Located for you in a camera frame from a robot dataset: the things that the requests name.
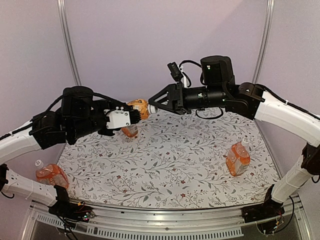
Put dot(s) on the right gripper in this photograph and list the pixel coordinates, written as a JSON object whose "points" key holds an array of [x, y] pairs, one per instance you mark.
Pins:
{"points": [[175, 103]]}

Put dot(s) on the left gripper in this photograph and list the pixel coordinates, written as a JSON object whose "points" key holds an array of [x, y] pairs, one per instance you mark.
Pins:
{"points": [[108, 134]]}

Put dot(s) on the yellow dark-label bottle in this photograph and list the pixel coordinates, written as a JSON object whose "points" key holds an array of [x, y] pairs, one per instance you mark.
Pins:
{"points": [[143, 107]]}

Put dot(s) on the orange bottle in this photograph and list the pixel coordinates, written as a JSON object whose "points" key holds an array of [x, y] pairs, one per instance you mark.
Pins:
{"points": [[50, 174], [130, 131], [238, 157]]}

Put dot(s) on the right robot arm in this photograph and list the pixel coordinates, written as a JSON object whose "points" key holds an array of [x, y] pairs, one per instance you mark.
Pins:
{"points": [[255, 102]]}

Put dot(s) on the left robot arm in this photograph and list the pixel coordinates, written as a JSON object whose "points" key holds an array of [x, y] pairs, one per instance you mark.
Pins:
{"points": [[76, 113]]}

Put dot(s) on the floral tablecloth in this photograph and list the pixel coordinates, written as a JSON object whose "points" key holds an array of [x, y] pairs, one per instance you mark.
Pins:
{"points": [[174, 162]]}

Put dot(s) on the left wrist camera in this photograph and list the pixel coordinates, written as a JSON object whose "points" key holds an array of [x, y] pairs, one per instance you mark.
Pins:
{"points": [[119, 118]]}

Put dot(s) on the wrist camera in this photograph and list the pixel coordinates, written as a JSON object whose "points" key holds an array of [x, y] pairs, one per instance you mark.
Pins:
{"points": [[119, 118], [177, 74]]}

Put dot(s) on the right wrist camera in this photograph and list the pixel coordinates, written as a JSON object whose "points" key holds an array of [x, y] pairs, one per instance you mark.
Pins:
{"points": [[177, 74]]}

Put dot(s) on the left metal frame post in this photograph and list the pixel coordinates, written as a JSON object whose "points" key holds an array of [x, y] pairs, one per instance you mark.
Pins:
{"points": [[62, 12]]}

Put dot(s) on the metal frame post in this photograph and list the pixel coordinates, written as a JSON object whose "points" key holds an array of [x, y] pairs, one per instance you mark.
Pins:
{"points": [[264, 40], [62, 12]]}

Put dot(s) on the right metal frame post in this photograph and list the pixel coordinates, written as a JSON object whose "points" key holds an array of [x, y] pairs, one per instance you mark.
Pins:
{"points": [[264, 40]]}

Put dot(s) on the aluminium front rail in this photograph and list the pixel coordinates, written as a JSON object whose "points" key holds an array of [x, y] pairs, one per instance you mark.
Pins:
{"points": [[115, 222]]}

